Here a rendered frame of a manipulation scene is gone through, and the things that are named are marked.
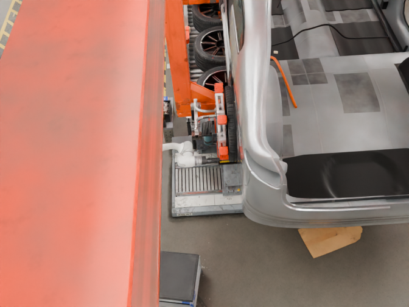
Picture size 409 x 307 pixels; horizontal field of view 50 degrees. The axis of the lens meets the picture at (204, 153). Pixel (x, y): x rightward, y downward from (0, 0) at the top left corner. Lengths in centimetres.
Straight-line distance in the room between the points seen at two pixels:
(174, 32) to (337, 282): 252
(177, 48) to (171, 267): 182
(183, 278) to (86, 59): 300
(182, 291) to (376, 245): 182
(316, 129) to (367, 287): 143
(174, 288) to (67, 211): 307
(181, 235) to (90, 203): 363
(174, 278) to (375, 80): 238
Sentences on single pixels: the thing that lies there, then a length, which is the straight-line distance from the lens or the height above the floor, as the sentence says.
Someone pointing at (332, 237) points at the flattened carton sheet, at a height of 1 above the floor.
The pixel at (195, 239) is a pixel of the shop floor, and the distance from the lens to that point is 416.
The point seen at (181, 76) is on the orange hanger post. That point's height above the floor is 105.
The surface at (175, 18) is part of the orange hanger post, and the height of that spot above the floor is 166.
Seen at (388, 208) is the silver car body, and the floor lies 118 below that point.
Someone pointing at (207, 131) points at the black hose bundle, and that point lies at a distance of 358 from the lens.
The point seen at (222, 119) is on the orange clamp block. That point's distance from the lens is 347.
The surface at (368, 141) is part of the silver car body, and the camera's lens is 377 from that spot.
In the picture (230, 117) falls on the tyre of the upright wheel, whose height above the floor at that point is 113.
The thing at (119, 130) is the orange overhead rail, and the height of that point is 322.
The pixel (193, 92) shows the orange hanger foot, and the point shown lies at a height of 83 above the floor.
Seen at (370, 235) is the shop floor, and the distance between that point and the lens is 437.
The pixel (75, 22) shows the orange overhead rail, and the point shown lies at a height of 322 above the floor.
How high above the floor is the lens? 370
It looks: 52 degrees down
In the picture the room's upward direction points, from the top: 5 degrees counter-clockwise
